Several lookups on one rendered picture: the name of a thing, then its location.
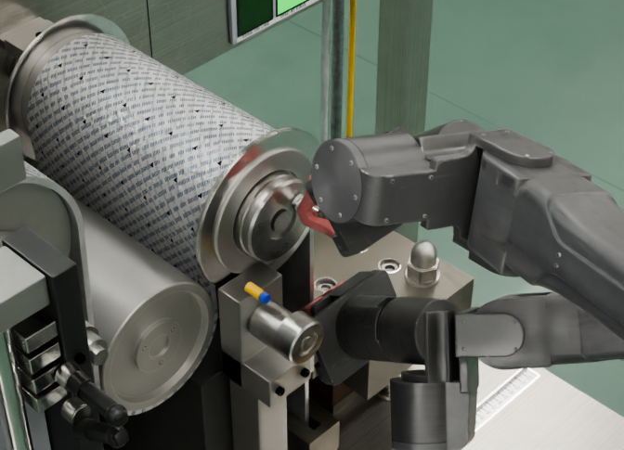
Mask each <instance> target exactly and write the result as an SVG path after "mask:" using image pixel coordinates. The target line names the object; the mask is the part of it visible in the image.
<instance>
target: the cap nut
mask: <svg viewBox="0 0 624 450"><path fill-rule="evenodd" d="M438 267H439V259H438V258H437V252H436V247H435V246H434V244H433V243H432V242H430V241H428V240H421V241H418V242H417V243H416V244H415V245H414V246H413V248H412V250H411V254H410V257H409V261H408V268H407V269H406V271H405V279H406V280H407V282H408V283H409V284H411V285H412V286H414V287H416V288H422V289H425V288H431V287H433V286H434V285H436V284H437V283H438V282H439V280H440V272H439V270H438Z"/></svg>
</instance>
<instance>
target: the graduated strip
mask: <svg viewBox="0 0 624 450"><path fill-rule="evenodd" d="M539 377H540V374H538V373H536V372H535V371H533V370H532V369H530V368H524V369H519V370H518V371H517V372H516V373H514V374H513V375H512V376H511V377H510V378H508V379H507V380H506V381H505V382H503V383H502V384H501V386H500V387H499V388H497V389H496V390H495V391H494V392H492V393H491V394H490V395H489V396H488V397H487V398H485V399H484V400H483V401H482V402H481V403H479V404H478V405H477V406H476V423H475V426H476V430H475V431H477V430H479V429H480V428H481V427H482V426H483V425H484V424H485V423H487V422H488V421H489V420H490V419H491V418H493V417H494V416H495V415H496V414H497V413H498V412H500V411H501V410H502V409H503V408H504V407H505V406H507V404H509V403H510V402H511V401H512V400H513V399H514V398H515V397H516V396H517V395H518V394H520V393H521V392H522V391H523V390H524V389H526V388H527V387H528V386H529V385H530V384H531V383H533V382H534V381H535V380H536V379H537V378H539Z"/></svg>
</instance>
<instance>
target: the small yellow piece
mask: <svg viewBox="0 0 624 450"><path fill-rule="evenodd" d="M244 290H245V291H246V292H247V293H249V294H250V296H251V297H255V298H256V299H257V300H258V301H260V302H262V303H264V304H266V303H268V302H269V301H270V295H269V294H268V293H266V292H265V291H264V290H263V289H261V288H259V287H258V286H256V285H255V284H254V283H253V282H249V283H247V284H246V286H245V288H244Z"/></svg>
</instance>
